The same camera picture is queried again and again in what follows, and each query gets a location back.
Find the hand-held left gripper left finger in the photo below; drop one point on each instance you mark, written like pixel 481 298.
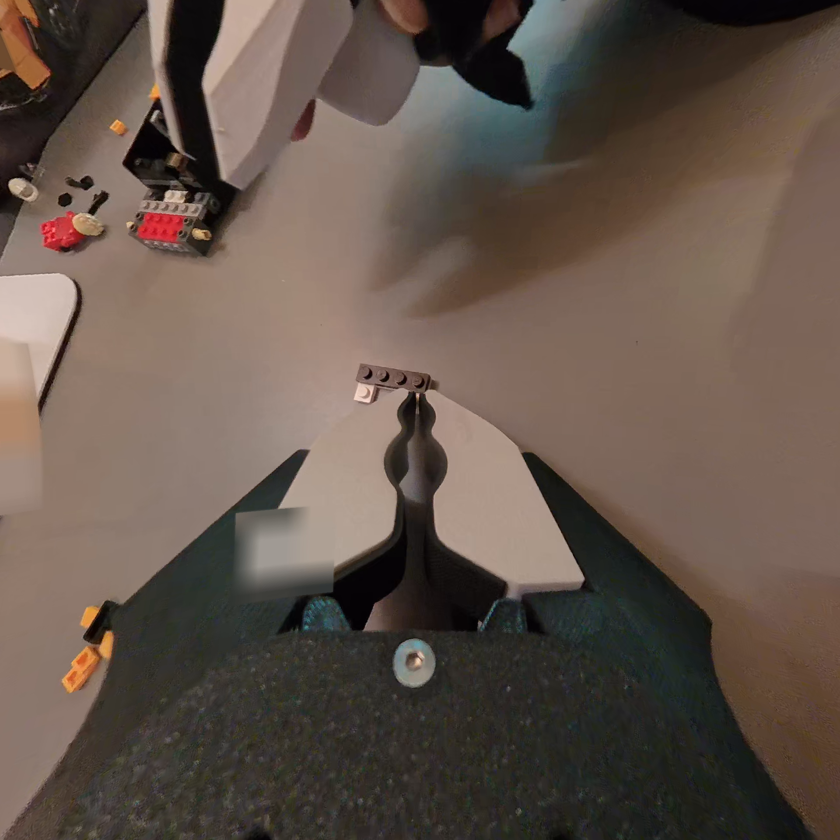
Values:
pixel 354 479

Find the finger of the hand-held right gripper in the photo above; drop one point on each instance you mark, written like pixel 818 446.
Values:
pixel 262 79
pixel 157 39

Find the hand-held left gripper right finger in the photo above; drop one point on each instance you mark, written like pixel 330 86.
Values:
pixel 492 512

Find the partly built lego car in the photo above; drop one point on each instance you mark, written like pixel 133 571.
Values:
pixel 170 223

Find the lego set box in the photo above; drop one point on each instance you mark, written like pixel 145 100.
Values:
pixel 79 65

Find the white round lego piece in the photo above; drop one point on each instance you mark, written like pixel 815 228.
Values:
pixel 88 224

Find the red lego brick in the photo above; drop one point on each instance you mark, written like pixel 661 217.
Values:
pixel 59 231

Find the pile of mixed small lego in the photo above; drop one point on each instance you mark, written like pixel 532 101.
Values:
pixel 82 663

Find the person's right hand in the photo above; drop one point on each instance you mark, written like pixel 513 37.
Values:
pixel 407 13

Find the white tray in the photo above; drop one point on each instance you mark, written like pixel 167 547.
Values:
pixel 33 308

